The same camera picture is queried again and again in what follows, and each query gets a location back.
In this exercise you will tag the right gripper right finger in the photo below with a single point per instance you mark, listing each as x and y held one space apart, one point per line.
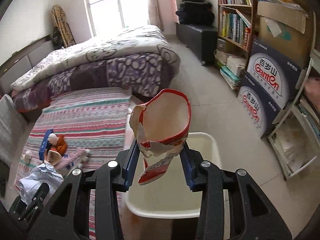
251 213

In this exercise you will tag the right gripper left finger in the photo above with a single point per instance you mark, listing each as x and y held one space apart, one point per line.
66 214

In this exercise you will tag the blue-white paper ball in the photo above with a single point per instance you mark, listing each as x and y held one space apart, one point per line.
44 173

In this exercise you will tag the pink fuzzy foam puzzle piece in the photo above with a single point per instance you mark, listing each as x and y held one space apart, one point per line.
69 162

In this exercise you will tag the small white tissue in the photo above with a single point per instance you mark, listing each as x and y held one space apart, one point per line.
27 156

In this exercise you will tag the torn beige paper cup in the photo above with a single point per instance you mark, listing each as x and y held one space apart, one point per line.
53 156

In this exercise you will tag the blue cardboard box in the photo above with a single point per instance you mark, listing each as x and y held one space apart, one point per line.
44 144

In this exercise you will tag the white tissue ball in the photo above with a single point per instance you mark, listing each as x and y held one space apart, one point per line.
53 139

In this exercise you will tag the torn red paper cup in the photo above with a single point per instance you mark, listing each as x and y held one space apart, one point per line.
161 128

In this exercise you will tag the orange peel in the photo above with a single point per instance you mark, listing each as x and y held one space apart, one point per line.
61 145

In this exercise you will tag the white plastic trash bin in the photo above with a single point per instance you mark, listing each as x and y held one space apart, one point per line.
169 197

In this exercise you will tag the grey cloth covered stand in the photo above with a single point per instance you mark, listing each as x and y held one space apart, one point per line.
12 126

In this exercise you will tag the striped patterned tablecloth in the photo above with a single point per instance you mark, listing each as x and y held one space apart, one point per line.
94 119

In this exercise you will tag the lower Ganten water carton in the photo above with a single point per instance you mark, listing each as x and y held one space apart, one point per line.
261 108

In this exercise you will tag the ganten water carton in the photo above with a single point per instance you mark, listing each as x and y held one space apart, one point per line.
261 108
276 73

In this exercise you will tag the upper Ganten water carton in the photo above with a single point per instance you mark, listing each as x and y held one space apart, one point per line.
276 73

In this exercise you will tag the stack of books on floor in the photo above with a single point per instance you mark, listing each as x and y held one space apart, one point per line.
231 61

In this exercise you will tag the grey padded bed headboard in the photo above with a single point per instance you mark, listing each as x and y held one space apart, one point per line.
23 61

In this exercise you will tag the black storage bench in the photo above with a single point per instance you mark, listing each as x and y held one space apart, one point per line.
201 40

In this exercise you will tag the brown cardboard box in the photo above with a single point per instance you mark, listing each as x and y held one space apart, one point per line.
287 30

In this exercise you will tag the plaid coat on rack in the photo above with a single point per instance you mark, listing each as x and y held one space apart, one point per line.
62 35

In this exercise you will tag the pile of black clothes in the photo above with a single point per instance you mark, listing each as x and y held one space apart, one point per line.
196 12

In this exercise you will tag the window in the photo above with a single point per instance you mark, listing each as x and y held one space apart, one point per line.
109 16

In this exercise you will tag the wooden bookshelf with books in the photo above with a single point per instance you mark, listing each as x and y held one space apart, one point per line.
235 24

